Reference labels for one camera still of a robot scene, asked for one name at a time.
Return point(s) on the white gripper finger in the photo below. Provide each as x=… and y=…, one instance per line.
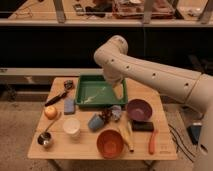
x=118, y=90

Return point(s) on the yellow banana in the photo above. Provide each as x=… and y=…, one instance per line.
x=127, y=135

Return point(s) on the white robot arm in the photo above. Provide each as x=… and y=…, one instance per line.
x=191, y=88

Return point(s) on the purple bowl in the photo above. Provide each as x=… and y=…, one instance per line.
x=139, y=110

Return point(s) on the orange bowl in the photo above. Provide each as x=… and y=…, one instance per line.
x=110, y=144

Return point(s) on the grey crumpled cloth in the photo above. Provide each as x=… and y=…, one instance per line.
x=116, y=112

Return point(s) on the dark grape bunch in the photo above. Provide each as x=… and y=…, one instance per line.
x=106, y=115

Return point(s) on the green plastic tray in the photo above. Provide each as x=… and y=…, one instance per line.
x=94, y=92

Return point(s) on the blue cup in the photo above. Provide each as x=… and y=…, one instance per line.
x=95, y=123

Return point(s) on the black rectangular block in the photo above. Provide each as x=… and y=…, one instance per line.
x=142, y=126

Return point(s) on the wooden table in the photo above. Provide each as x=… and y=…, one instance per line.
x=84, y=146

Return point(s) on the small dark round object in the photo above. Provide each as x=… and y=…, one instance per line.
x=68, y=84

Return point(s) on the blue sponge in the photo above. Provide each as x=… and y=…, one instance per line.
x=69, y=106

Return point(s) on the white cup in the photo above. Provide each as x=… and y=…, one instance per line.
x=72, y=127

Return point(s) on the orange carrot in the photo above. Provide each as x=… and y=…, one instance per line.
x=152, y=142

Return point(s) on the orange apple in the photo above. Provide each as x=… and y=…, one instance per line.
x=50, y=112

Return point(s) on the blue foot pedal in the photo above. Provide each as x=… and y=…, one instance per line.
x=194, y=133

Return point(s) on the metal measuring cup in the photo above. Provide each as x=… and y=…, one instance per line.
x=45, y=138

